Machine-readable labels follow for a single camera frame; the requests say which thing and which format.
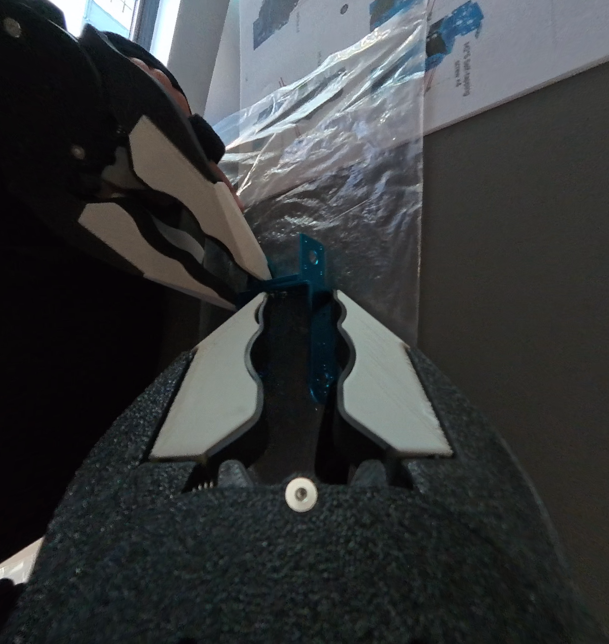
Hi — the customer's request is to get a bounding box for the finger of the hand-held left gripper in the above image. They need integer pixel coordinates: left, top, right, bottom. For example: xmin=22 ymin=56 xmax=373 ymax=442
xmin=128 ymin=116 xmax=274 ymax=281
xmin=77 ymin=200 xmax=239 ymax=312

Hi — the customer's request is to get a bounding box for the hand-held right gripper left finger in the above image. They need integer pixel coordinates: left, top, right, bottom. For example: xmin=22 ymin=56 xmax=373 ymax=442
xmin=148 ymin=291 xmax=270 ymax=463

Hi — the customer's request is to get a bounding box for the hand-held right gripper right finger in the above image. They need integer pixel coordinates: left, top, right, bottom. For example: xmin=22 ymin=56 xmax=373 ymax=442
xmin=333 ymin=288 xmax=456 ymax=460

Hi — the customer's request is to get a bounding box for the blue metal bracket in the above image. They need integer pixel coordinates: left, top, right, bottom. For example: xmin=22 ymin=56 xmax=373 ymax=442
xmin=235 ymin=232 xmax=346 ymax=406

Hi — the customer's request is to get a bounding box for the grey desk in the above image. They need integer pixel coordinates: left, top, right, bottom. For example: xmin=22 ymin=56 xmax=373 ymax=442
xmin=164 ymin=55 xmax=609 ymax=644

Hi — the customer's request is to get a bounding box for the person's left hand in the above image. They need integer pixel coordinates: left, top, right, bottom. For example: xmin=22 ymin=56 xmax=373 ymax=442
xmin=132 ymin=56 xmax=246 ymax=212

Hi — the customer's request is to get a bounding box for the bright window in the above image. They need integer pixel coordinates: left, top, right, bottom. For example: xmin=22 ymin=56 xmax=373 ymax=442
xmin=83 ymin=0 xmax=147 ymax=53

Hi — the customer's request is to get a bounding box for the clear plastic bag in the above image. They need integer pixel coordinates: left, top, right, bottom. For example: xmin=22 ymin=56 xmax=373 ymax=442
xmin=204 ymin=20 xmax=428 ymax=348

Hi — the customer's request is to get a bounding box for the white instruction manual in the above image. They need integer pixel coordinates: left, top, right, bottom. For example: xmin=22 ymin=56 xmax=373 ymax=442
xmin=239 ymin=0 xmax=609 ymax=137

